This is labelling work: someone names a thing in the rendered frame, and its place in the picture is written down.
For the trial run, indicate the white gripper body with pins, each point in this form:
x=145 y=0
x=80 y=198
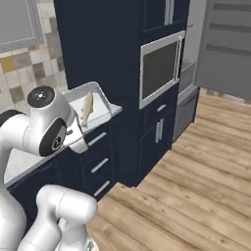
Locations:
x=79 y=142

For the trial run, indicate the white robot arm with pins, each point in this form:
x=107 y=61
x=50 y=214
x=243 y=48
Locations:
x=45 y=124

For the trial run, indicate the white tupperware container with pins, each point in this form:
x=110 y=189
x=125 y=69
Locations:
x=99 y=104

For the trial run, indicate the navy lower cabinet door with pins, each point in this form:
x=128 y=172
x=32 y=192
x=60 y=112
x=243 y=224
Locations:
x=165 y=143

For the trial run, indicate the navy cabinet door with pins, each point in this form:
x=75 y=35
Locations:
x=157 y=13
x=165 y=143

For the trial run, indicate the grey fridge freezer drawer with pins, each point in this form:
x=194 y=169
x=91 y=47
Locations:
x=183 y=117

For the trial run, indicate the navy upper cabinet door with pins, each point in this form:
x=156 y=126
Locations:
x=157 y=13

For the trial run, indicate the grey fridge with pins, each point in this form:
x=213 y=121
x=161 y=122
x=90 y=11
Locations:
x=191 y=39

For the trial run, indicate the grey fridge door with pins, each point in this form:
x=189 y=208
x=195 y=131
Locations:
x=225 y=62

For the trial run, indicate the navy counter drawer front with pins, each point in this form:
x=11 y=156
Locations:
x=104 y=129
x=109 y=192
x=98 y=176

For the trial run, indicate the beige fish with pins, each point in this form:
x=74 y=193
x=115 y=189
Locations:
x=87 y=107

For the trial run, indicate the navy drawer under oven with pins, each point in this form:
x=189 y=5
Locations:
x=168 y=104

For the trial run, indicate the navy tall cabinet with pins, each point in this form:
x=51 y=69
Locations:
x=104 y=42

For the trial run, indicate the built-in silver oven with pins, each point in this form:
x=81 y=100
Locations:
x=160 y=70

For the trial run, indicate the grey framed window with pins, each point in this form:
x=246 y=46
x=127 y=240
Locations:
x=16 y=19

